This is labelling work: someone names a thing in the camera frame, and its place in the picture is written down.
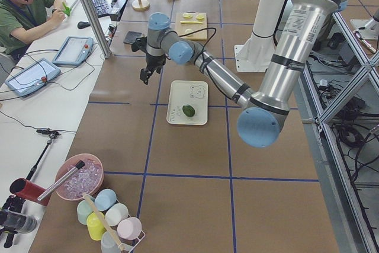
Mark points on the yellow plastic knife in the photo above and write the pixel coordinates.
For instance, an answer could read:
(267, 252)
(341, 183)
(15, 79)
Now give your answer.
(191, 22)

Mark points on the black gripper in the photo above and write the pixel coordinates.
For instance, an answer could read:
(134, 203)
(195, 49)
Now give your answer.
(154, 61)

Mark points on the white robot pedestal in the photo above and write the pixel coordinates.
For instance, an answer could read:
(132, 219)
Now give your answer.
(255, 55)

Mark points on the blue plastic cup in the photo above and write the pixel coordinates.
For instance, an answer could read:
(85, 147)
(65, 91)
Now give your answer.
(105, 199)

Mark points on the beige bear tray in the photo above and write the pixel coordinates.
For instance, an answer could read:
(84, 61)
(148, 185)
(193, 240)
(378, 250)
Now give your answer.
(194, 93)

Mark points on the green plastic cup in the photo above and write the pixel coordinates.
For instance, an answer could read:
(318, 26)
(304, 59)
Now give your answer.
(83, 210)

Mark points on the person in green shirt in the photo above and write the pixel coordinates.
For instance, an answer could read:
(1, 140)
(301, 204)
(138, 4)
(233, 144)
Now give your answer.
(24, 21)

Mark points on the grey folded cloth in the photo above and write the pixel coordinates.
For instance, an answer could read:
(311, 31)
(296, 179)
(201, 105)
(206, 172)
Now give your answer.
(132, 36)

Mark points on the steel tube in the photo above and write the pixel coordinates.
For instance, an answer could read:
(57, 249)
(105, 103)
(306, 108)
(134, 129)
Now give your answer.
(61, 180)

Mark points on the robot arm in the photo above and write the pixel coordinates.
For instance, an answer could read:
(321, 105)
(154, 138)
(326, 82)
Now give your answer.
(264, 111)

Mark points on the aluminium frame post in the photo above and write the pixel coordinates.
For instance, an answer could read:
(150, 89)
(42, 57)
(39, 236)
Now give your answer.
(96, 27)

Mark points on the bamboo cutting board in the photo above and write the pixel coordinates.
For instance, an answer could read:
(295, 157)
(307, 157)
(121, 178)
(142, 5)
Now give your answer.
(194, 32)

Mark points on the green avocado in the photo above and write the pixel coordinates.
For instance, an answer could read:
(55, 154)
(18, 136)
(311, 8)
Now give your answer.
(188, 110)

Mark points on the pink plastic cup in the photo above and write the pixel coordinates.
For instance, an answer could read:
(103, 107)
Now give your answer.
(129, 228)

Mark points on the lemon slice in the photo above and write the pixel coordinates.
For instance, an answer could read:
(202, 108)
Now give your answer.
(199, 16)
(187, 15)

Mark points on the lemon slice lower front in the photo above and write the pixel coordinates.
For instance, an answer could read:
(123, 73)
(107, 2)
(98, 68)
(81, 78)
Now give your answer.
(199, 16)

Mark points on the white plastic cup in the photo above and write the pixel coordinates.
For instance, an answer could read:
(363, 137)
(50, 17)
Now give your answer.
(116, 214)

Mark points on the yellow plastic cup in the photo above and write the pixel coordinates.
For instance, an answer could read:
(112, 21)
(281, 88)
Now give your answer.
(95, 227)

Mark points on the black keyboard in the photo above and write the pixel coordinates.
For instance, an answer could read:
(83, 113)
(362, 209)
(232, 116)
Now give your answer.
(102, 7)

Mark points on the blue teach pendant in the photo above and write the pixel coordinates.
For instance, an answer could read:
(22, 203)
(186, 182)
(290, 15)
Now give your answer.
(32, 78)
(73, 51)

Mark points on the blue teach pendant near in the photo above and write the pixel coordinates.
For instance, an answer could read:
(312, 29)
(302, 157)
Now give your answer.
(32, 78)

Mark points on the black computer mouse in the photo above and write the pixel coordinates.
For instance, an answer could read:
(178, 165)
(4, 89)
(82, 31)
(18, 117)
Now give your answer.
(83, 24)

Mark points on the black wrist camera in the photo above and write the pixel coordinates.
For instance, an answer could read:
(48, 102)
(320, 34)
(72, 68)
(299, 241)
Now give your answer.
(139, 44)

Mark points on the blue teach pendant far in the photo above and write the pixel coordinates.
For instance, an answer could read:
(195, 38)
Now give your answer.
(73, 51)

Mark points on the lemon slice upper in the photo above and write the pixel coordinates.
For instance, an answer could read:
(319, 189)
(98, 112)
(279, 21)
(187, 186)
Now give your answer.
(187, 15)

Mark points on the pink bowl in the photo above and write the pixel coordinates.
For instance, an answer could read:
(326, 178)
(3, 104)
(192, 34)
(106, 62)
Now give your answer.
(88, 179)

